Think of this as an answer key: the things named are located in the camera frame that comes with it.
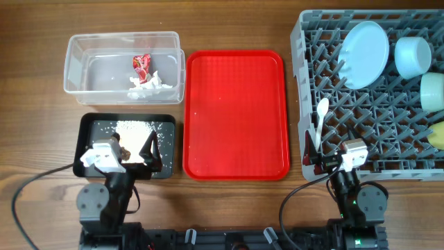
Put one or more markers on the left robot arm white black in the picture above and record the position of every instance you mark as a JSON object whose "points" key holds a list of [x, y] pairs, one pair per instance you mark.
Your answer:
{"points": [[103, 207]]}

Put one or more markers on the light blue bowl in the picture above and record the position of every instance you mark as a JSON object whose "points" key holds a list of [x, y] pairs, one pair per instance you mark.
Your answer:
{"points": [[413, 57]]}

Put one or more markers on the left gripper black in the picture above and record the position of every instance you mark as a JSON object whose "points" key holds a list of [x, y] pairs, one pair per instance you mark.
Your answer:
{"points": [[143, 172]]}

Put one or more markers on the rice food waste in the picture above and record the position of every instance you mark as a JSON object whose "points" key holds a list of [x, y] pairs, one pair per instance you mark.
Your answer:
{"points": [[133, 135]]}

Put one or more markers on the black tray bin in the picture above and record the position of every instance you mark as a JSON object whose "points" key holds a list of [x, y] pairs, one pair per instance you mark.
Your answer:
{"points": [[85, 131]]}

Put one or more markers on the green bowl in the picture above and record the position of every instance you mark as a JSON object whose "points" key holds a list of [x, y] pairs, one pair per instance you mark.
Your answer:
{"points": [[431, 92]]}

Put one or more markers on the white tissue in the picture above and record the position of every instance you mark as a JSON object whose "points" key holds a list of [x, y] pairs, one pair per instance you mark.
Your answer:
{"points": [[154, 85]]}

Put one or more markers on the white plastic spoon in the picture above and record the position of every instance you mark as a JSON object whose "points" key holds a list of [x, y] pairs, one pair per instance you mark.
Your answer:
{"points": [[322, 109]]}

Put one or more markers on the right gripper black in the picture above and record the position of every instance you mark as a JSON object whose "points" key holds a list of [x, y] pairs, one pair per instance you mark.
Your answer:
{"points": [[311, 157]]}

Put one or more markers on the red serving tray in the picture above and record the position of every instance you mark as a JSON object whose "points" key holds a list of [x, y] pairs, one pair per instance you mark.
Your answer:
{"points": [[235, 123]]}

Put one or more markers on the red snack wrapper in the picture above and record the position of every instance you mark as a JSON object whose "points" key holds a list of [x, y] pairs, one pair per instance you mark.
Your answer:
{"points": [[141, 66]]}

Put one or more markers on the yellow plastic cup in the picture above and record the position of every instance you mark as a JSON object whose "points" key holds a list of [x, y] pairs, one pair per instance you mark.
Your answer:
{"points": [[436, 137]]}

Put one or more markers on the clear plastic bin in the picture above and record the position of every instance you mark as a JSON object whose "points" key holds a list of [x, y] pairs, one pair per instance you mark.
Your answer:
{"points": [[98, 67]]}

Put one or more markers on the grey dishwasher rack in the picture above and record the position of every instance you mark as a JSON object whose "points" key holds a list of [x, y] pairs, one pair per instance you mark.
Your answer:
{"points": [[387, 113]]}

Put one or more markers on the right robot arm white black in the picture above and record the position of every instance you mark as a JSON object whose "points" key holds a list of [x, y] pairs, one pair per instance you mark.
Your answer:
{"points": [[361, 204]]}

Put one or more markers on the light blue plate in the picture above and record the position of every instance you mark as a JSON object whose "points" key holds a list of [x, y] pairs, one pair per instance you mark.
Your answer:
{"points": [[364, 55]]}

